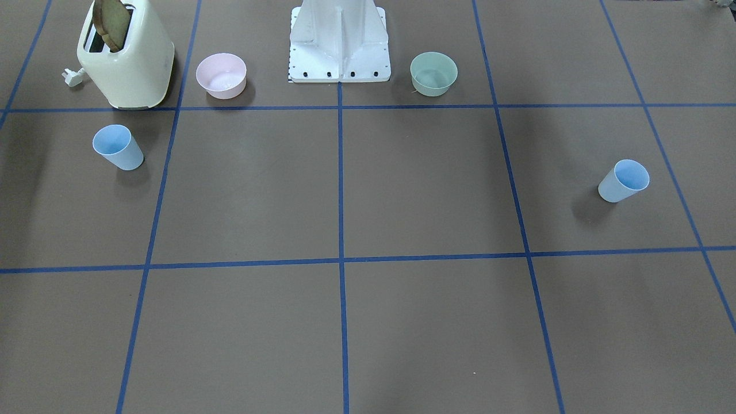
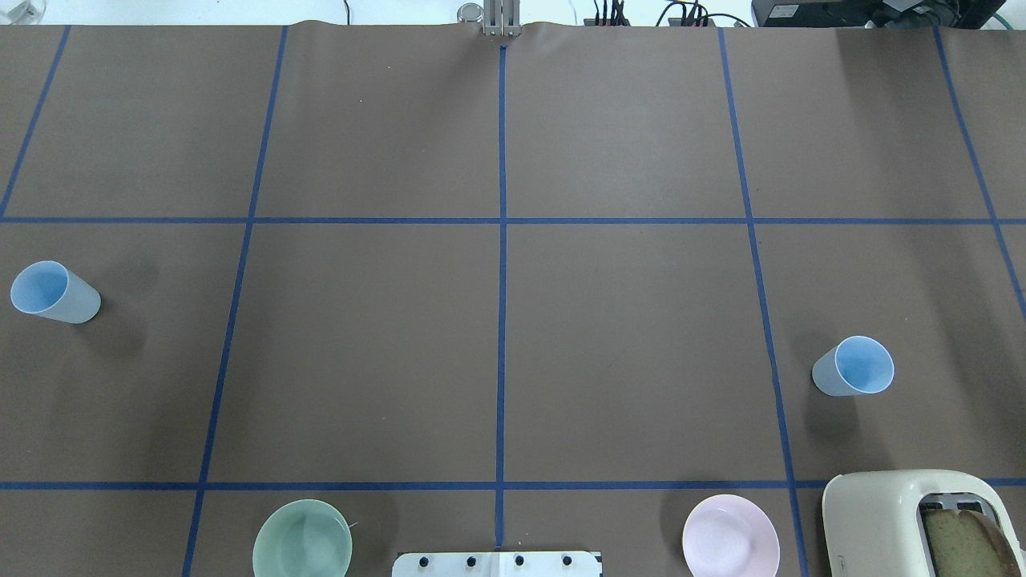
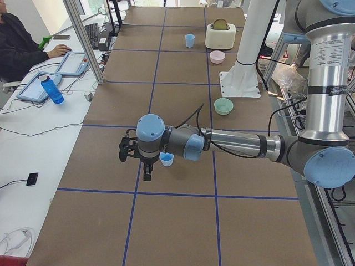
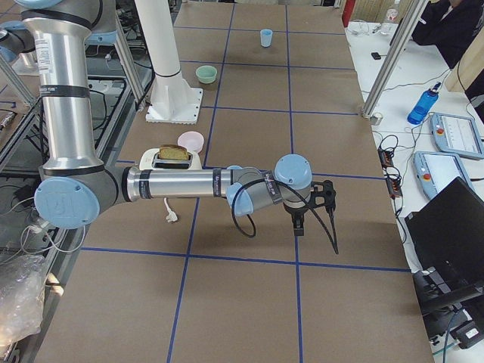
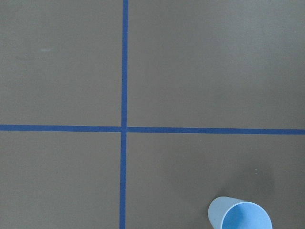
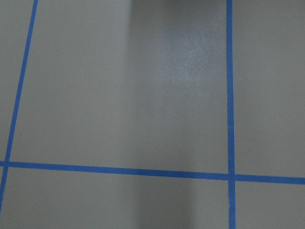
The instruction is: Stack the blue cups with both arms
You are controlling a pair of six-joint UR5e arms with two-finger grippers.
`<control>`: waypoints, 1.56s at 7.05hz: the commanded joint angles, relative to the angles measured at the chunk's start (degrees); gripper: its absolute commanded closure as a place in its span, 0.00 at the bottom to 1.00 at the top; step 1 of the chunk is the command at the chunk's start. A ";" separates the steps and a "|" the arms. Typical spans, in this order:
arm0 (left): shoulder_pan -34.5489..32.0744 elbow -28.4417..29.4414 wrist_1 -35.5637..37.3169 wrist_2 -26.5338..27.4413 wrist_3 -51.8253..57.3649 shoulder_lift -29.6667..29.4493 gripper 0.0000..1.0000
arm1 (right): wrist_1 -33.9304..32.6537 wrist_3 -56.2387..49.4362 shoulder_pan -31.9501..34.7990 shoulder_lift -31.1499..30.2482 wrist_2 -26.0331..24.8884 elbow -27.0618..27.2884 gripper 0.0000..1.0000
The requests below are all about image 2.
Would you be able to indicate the light blue cup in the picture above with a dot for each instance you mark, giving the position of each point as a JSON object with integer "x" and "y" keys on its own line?
{"x": 856, "y": 366}
{"x": 47, "y": 289}

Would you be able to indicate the green bowl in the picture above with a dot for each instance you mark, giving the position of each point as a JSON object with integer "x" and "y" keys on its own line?
{"x": 307, "y": 537}

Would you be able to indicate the pink bowl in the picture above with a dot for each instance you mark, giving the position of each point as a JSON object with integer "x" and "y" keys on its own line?
{"x": 729, "y": 535}

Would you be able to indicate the cream toaster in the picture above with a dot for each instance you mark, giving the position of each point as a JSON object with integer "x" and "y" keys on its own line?
{"x": 872, "y": 520}

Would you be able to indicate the black device at back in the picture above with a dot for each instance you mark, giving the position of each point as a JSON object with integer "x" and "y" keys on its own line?
{"x": 970, "y": 15}

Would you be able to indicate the bread slice in toaster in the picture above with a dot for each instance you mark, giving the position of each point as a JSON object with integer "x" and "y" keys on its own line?
{"x": 965, "y": 543}

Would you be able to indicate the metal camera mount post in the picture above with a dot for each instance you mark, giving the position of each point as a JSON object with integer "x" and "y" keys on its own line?
{"x": 499, "y": 19}

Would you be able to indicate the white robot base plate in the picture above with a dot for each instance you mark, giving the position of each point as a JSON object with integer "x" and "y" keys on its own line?
{"x": 499, "y": 563}

